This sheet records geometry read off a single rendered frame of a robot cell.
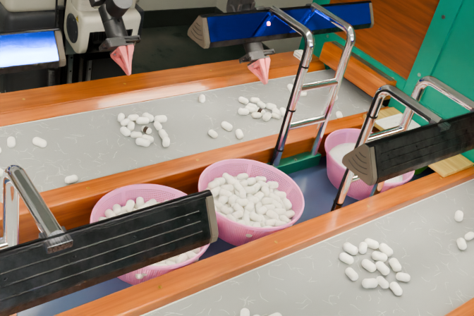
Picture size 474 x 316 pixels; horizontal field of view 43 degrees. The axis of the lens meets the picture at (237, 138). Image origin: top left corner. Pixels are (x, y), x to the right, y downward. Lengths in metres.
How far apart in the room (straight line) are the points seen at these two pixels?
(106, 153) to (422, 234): 0.83
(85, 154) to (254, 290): 0.56
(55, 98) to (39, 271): 0.98
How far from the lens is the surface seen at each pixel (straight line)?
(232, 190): 1.53
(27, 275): 0.79
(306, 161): 1.77
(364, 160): 1.14
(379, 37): 2.10
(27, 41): 1.28
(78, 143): 1.60
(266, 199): 1.52
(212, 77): 1.95
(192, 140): 1.67
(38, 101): 1.71
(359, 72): 2.08
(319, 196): 1.70
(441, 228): 1.67
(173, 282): 1.23
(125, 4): 1.67
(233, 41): 1.52
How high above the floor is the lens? 1.67
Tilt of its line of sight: 33 degrees down
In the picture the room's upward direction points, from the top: 14 degrees clockwise
